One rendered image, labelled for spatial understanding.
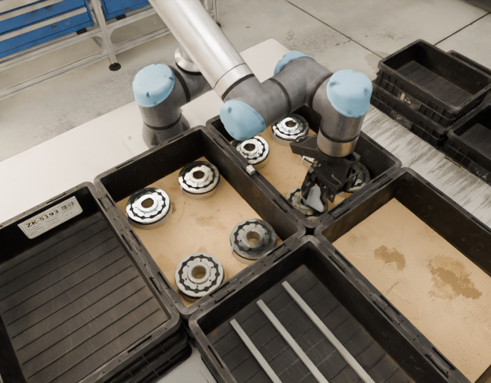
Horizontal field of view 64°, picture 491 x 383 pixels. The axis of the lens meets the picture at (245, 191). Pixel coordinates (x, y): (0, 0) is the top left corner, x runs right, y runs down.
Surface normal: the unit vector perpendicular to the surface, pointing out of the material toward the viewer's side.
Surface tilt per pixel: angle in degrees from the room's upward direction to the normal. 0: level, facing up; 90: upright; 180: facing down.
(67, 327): 0
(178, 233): 0
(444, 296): 0
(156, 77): 11
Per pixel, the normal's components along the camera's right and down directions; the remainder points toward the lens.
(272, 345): 0.00, -0.60
